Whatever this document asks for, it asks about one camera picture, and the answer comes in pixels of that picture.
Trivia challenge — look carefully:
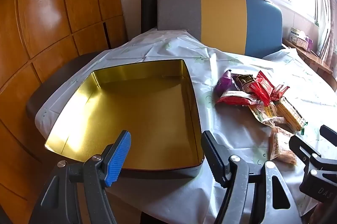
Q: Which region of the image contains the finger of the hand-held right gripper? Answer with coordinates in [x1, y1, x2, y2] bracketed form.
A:
[289, 134, 323, 165]
[320, 125, 337, 147]

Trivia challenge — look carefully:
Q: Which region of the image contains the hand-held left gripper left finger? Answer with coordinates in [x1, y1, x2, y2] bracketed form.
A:
[29, 130, 132, 224]

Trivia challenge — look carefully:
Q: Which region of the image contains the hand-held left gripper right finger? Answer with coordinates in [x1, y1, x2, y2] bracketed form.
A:
[201, 130, 303, 224]

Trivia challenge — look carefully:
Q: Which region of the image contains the clear pastry packet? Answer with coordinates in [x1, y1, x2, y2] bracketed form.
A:
[269, 126, 298, 166]

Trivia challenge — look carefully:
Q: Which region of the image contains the clear cracker packet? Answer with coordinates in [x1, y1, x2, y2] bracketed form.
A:
[276, 97, 308, 134]

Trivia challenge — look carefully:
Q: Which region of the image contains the clear seed packet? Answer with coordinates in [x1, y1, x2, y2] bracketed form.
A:
[248, 102, 287, 127]

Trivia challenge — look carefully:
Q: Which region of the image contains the gold tin box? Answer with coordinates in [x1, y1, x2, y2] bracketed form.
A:
[43, 59, 205, 178]

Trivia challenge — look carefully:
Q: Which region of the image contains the white and red snack packet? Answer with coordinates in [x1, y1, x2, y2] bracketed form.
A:
[216, 90, 264, 106]

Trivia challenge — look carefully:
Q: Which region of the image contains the small red patterned packet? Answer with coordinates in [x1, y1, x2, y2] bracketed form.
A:
[271, 84, 290, 101]

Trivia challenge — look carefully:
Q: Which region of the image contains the purple snack packet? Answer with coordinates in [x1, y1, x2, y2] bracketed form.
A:
[214, 69, 234, 95]

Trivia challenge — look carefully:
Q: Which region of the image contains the shiny red snack packet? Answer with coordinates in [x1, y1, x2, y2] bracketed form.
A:
[249, 71, 276, 106]

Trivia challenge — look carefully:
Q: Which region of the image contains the dark brown snack packet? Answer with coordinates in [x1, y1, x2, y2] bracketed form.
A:
[232, 74, 257, 93]

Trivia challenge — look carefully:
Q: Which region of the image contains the wooden sideboard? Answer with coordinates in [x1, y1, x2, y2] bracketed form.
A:
[283, 38, 337, 93]

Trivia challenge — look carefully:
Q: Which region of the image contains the white printed tablecloth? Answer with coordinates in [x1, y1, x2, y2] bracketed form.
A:
[34, 28, 337, 224]

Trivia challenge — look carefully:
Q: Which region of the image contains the tissue box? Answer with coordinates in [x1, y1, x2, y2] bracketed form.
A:
[290, 28, 308, 52]

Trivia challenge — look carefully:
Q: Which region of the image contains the dark brown chair seat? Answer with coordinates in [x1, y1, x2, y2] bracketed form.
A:
[26, 52, 106, 132]

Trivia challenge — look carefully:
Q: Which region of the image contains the hanging floral curtain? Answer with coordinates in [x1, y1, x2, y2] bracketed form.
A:
[314, 0, 337, 66]

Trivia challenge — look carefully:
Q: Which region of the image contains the grey yellow blue chair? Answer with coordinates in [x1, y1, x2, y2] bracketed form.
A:
[157, 0, 286, 58]

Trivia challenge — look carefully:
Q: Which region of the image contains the black rolled mat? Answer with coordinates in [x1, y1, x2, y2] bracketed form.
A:
[141, 0, 160, 33]

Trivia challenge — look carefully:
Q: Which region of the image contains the wooden wardrobe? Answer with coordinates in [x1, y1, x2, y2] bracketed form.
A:
[0, 0, 128, 224]

